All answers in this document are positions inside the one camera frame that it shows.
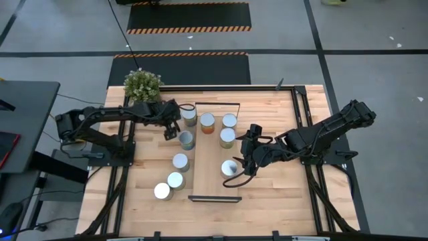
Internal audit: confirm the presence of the can with Cherries label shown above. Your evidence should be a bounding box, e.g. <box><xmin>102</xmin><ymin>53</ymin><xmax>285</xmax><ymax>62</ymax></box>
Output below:
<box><xmin>178</xmin><ymin>130</ymin><xmax>196</xmax><ymax>151</ymax></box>

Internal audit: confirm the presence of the black computer mouse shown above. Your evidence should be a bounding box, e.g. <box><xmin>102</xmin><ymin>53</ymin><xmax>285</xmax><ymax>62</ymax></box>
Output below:
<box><xmin>0</xmin><ymin>202</ymin><xmax>24</xmax><ymax>232</ymax></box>

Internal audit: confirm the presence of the low dark grey desk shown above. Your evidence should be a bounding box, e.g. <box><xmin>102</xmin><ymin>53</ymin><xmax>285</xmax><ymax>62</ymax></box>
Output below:
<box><xmin>0</xmin><ymin>170</ymin><xmax>43</xmax><ymax>241</ymax></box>

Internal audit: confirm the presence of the can with orange side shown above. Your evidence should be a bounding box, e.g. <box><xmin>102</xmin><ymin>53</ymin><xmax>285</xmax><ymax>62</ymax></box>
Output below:
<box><xmin>199</xmin><ymin>112</ymin><xmax>217</xmax><ymax>135</ymax></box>

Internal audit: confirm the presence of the wooden tray with black handles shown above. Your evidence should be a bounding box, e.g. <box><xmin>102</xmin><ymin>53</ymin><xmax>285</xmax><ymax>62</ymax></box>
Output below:
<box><xmin>187</xmin><ymin>102</ymin><xmax>243</xmax><ymax>204</ymax></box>

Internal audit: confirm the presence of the can with Pears label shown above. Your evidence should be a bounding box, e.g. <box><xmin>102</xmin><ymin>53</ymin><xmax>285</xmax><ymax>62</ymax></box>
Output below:
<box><xmin>167</xmin><ymin>171</ymin><xmax>186</xmax><ymax>191</ymax></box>

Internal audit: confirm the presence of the can with grey side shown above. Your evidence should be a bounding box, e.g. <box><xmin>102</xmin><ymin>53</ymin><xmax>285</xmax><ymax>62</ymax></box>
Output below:
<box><xmin>220</xmin><ymin>159</ymin><xmax>239</xmax><ymax>180</ymax></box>

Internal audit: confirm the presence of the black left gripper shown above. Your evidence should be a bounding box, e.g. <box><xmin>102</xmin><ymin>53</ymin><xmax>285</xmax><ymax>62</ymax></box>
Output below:
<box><xmin>156</xmin><ymin>99</ymin><xmax>184</xmax><ymax>141</ymax></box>

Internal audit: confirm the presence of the black floor cable with plug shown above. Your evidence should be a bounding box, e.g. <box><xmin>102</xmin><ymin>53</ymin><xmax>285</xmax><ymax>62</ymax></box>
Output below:
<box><xmin>0</xmin><ymin>216</ymin><xmax>80</xmax><ymax>237</ymax></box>

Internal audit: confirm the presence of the black hazard-striped floor mat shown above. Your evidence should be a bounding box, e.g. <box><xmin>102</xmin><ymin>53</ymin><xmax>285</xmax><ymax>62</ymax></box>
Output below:
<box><xmin>107</xmin><ymin>52</ymin><xmax>251</xmax><ymax>86</ymax></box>
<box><xmin>126</xmin><ymin>2</ymin><xmax>252</xmax><ymax>35</ymax></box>

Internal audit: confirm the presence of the black desk leg frame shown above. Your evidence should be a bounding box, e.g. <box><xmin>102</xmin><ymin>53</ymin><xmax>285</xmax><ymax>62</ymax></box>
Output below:
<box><xmin>25</xmin><ymin>149</ymin><xmax>90</xmax><ymax>232</ymax></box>

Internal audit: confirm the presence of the can with green side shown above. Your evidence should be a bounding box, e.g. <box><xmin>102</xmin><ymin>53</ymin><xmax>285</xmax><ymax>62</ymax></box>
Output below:
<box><xmin>219</xmin><ymin>127</ymin><xmax>237</xmax><ymax>149</ymax></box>

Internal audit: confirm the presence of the tall dark grey desk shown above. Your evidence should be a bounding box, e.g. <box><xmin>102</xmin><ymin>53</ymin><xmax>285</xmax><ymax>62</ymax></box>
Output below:
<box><xmin>0</xmin><ymin>80</ymin><xmax>61</xmax><ymax>174</ymax></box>

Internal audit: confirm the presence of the black machine base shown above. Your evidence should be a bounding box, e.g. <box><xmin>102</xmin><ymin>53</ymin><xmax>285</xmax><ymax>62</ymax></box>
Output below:
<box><xmin>115</xmin><ymin>0</ymin><xmax>161</xmax><ymax>5</ymax></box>

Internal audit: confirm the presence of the potted plant in striped pot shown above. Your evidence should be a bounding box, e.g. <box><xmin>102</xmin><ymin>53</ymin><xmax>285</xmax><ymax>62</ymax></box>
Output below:
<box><xmin>122</xmin><ymin>68</ymin><xmax>165</xmax><ymax>104</ymax></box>

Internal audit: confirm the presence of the can with Tomatoes label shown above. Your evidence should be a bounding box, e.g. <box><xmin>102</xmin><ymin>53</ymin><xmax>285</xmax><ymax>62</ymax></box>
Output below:
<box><xmin>172</xmin><ymin>153</ymin><xmax>191</xmax><ymax>173</ymax></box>

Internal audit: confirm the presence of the can with Oranges label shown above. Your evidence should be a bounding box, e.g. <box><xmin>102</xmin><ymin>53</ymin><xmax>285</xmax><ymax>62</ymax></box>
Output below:
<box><xmin>153</xmin><ymin>182</ymin><xmax>174</xmax><ymax>202</ymax></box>

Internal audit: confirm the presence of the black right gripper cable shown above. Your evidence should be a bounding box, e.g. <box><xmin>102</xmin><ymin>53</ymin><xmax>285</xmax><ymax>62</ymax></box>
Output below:
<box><xmin>222</xmin><ymin>163</ymin><xmax>260</xmax><ymax>189</ymax></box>

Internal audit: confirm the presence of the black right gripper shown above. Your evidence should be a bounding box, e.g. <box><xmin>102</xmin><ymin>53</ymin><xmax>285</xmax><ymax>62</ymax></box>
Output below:
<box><xmin>232</xmin><ymin>124</ymin><xmax>280</xmax><ymax>177</ymax></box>

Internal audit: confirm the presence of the red-rimmed black tablet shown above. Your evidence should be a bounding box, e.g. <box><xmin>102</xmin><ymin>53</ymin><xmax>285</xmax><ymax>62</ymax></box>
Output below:
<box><xmin>0</xmin><ymin>131</ymin><xmax>21</xmax><ymax>170</ymax></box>

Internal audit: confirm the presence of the small black desk item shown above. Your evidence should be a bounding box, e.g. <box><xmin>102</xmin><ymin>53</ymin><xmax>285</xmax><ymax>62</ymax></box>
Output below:
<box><xmin>0</xmin><ymin>99</ymin><xmax>17</xmax><ymax>112</ymax></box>

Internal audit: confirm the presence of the can with Peaches label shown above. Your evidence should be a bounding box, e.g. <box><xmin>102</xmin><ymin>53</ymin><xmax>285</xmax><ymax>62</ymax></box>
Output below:
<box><xmin>181</xmin><ymin>107</ymin><xmax>199</xmax><ymax>127</ymax></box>

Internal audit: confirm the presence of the can with red-orange side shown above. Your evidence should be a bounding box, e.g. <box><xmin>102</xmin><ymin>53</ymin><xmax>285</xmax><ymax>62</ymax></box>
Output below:
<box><xmin>221</xmin><ymin>112</ymin><xmax>239</xmax><ymax>130</ymax></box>

